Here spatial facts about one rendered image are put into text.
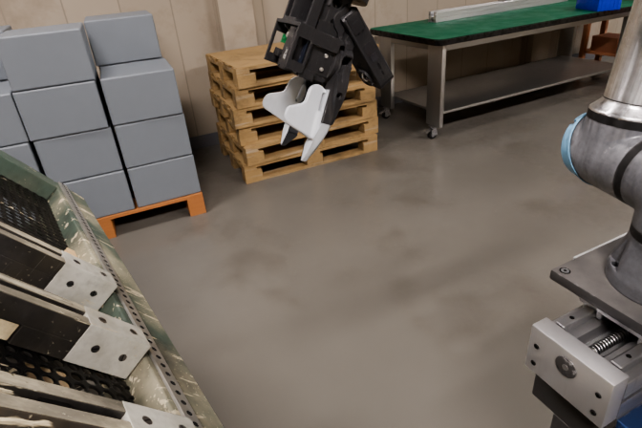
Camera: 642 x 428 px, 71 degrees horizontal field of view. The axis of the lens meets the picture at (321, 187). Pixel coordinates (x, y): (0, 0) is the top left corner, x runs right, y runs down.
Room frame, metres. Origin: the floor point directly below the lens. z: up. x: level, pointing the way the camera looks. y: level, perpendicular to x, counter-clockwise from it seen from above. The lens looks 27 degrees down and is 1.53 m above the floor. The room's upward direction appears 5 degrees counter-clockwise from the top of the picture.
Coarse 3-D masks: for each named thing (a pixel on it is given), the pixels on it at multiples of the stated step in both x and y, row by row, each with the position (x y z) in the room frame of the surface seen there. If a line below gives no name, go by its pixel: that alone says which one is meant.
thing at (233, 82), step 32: (224, 64) 3.54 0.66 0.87; (256, 64) 3.30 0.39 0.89; (352, 64) 3.64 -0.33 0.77; (224, 96) 3.56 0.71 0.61; (256, 96) 3.54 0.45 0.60; (352, 96) 3.85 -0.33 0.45; (224, 128) 3.73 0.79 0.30; (256, 128) 3.66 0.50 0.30; (352, 128) 3.88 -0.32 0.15; (256, 160) 3.23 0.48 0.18; (320, 160) 3.46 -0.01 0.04
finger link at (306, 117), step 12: (312, 96) 0.53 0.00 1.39; (324, 96) 0.53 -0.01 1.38; (288, 108) 0.51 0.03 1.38; (300, 108) 0.52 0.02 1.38; (312, 108) 0.52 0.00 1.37; (324, 108) 0.52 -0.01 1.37; (288, 120) 0.51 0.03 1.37; (300, 120) 0.51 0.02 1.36; (312, 120) 0.52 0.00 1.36; (300, 132) 0.51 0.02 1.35; (312, 132) 0.52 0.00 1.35; (324, 132) 0.52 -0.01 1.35; (312, 144) 0.51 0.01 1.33
